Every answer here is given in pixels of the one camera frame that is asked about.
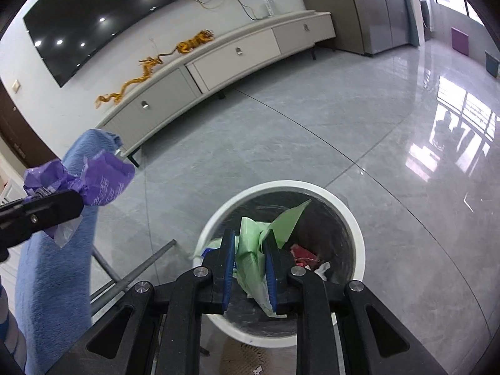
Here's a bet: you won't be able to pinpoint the grey refrigerator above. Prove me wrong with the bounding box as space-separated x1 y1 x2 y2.
343 0 415 56

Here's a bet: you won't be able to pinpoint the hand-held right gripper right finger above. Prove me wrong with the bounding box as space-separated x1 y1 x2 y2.
262 235 448 375

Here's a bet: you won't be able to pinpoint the red packet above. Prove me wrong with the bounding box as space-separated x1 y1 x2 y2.
290 243 321 271

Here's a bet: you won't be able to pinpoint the thin wall cables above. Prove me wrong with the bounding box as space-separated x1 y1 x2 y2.
189 0 270 20

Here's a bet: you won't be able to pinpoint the light green plastic wrapper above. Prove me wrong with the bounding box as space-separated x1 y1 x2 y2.
234 199 313 317

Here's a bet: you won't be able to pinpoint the beige slotted plastic object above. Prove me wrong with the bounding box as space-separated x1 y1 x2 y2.
219 338 283 375

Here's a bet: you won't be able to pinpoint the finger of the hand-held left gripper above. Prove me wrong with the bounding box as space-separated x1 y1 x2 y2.
0 191 84 251

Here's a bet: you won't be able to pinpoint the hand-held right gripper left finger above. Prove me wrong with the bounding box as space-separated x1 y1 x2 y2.
45 230 237 375

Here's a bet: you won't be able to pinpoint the purple plastic wrapper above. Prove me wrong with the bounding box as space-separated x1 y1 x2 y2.
22 149 136 248

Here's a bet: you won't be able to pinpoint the purple square cushion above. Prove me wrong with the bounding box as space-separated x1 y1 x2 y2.
450 27 470 56

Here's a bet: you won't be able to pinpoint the white round waste bin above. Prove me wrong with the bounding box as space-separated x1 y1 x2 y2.
193 180 367 348

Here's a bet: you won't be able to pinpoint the white floor cupboards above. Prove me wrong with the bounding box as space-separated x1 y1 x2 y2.
0 150 28 204

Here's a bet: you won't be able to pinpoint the white and grey TV cabinet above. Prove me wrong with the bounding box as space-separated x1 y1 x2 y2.
96 10 337 167

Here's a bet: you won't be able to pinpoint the golden dragon ornament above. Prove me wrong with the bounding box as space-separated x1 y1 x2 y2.
95 29 215 108

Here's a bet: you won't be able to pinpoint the grey metal table frame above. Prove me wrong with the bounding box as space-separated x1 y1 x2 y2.
90 239 178 313

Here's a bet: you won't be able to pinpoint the dark brown door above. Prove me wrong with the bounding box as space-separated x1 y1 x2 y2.
0 82 59 168

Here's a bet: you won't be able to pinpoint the blue fleece blanket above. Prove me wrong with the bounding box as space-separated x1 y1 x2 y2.
15 129 123 375

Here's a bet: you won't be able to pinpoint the black wall television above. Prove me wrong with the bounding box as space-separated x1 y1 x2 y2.
22 0 256 88

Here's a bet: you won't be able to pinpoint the white tissue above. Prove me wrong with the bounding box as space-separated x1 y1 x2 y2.
310 262 332 281

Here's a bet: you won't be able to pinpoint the teal square cushion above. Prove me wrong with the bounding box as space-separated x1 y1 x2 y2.
484 50 500 78

